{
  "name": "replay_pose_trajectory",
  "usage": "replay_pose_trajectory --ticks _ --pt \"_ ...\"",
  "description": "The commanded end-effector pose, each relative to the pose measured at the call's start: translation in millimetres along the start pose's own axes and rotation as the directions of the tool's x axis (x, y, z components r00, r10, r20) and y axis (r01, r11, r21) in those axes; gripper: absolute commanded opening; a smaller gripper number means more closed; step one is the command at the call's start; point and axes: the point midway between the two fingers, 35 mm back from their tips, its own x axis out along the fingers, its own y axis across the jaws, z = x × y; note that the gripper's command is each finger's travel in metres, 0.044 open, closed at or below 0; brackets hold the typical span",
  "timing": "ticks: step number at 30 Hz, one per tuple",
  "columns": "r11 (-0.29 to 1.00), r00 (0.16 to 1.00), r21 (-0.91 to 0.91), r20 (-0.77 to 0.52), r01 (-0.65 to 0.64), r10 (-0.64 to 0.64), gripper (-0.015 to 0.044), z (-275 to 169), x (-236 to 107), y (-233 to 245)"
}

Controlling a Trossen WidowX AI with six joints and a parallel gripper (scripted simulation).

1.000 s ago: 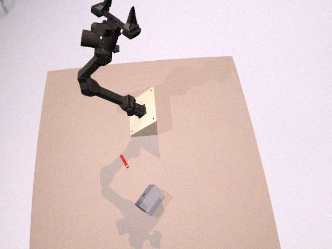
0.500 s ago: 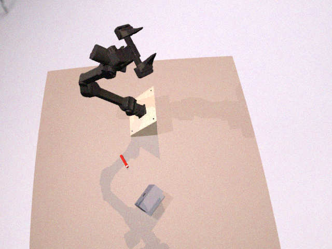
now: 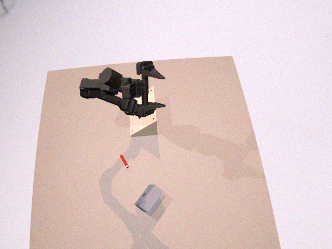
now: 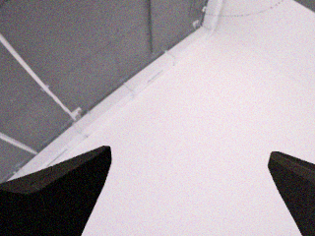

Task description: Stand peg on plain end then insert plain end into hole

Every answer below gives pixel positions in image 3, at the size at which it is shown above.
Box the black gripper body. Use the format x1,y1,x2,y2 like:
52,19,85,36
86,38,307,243
131,61,155,117

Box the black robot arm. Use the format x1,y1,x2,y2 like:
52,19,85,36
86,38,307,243
80,67,141,119

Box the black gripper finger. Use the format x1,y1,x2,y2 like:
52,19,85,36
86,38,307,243
142,65,165,79
143,102,166,114

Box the grey square panel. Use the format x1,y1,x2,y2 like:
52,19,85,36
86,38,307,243
135,184,165,216

